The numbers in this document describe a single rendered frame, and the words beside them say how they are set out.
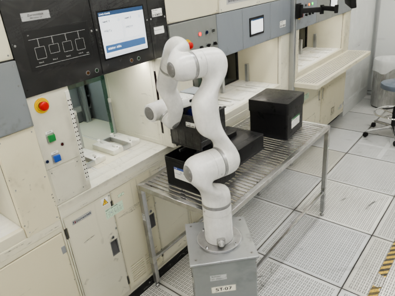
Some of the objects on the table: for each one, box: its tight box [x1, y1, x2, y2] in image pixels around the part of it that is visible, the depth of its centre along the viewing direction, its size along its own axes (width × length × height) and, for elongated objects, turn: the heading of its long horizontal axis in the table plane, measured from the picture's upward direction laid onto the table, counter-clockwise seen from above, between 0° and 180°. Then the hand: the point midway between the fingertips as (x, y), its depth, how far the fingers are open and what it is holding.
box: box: [249, 88, 304, 140], centre depth 259 cm, size 29×29×25 cm
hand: (194, 94), depth 190 cm, fingers closed on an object, 4 cm apart
